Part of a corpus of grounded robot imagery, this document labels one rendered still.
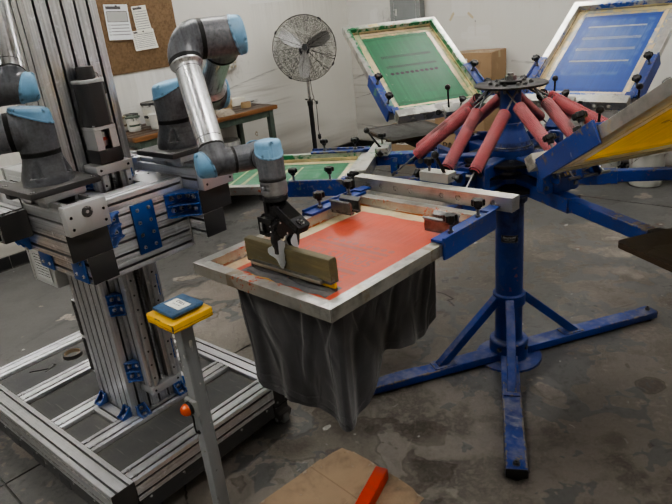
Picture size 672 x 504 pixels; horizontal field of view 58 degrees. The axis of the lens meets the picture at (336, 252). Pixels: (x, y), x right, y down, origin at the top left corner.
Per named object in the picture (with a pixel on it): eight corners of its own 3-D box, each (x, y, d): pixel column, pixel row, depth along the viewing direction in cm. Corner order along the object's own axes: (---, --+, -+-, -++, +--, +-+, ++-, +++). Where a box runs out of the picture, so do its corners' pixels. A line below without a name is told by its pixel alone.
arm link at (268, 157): (275, 135, 168) (285, 139, 161) (280, 173, 172) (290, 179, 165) (248, 140, 166) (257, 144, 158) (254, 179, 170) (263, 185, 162)
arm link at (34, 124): (61, 149, 182) (49, 103, 177) (12, 157, 177) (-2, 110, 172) (60, 143, 192) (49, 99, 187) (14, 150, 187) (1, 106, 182)
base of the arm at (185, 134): (149, 148, 222) (144, 121, 218) (183, 139, 232) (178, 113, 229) (174, 151, 213) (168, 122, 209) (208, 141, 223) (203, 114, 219)
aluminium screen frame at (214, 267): (331, 323, 149) (330, 310, 147) (194, 273, 187) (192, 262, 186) (493, 224, 200) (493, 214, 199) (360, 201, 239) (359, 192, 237)
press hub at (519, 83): (527, 388, 273) (533, 80, 222) (452, 361, 298) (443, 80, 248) (564, 349, 298) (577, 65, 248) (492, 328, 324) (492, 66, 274)
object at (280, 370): (350, 436, 175) (335, 304, 159) (251, 384, 204) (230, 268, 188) (357, 430, 177) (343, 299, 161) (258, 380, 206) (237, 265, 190)
